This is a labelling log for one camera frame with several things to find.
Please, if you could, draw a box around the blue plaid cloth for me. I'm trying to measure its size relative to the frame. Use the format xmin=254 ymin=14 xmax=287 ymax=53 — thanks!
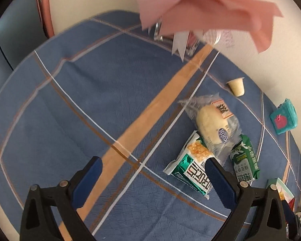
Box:
xmin=0 ymin=10 xmax=301 ymax=241

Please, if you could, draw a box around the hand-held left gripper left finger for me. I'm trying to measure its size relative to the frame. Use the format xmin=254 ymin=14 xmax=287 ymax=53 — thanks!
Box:
xmin=19 ymin=156 xmax=102 ymax=241

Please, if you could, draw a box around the reddish brown curved frame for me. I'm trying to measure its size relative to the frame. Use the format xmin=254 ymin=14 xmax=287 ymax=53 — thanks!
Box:
xmin=35 ymin=0 xmax=55 ymax=40

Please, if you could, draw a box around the bread in clear wrapper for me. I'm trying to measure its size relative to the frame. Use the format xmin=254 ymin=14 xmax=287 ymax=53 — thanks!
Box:
xmin=178 ymin=93 xmax=242 ymax=166

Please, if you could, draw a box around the pale jelly cup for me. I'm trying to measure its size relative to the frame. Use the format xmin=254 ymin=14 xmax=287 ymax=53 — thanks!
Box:
xmin=227 ymin=77 xmax=245 ymax=97

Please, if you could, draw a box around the white ribbon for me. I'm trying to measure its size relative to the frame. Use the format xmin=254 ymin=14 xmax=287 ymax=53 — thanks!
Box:
xmin=172 ymin=31 xmax=191 ymax=62

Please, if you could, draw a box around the dark green snack packet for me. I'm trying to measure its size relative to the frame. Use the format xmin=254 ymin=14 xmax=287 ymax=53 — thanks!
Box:
xmin=229 ymin=134 xmax=261 ymax=181

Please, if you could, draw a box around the white green snack packet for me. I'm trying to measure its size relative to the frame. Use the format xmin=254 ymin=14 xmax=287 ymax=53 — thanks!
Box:
xmin=163 ymin=130 xmax=214 ymax=199

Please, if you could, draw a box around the pink paper flower bouquet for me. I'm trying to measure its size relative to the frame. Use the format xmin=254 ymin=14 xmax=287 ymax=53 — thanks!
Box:
xmin=102 ymin=0 xmax=289 ymax=53

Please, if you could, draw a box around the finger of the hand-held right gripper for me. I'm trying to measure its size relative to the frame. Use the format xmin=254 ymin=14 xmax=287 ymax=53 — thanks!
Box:
xmin=282 ymin=201 xmax=301 ymax=241

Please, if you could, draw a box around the teal edged cardboard box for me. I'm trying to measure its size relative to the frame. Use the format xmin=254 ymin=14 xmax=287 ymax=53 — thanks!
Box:
xmin=266 ymin=178 xmax=296 ymax=211

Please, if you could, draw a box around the small teal box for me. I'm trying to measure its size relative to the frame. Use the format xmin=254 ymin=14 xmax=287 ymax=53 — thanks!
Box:
xmin=270 ymin=99 xmax=297 ymax=134

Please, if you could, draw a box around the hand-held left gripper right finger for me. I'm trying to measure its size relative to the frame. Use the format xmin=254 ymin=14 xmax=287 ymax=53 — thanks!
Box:
xmin=204 ymin=157 xmax=294 ymax=241

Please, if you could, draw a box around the clear glass vase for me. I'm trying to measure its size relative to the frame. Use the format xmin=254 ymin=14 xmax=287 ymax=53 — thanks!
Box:
xmin=148 ymin=22 xmax=226 ymax=56

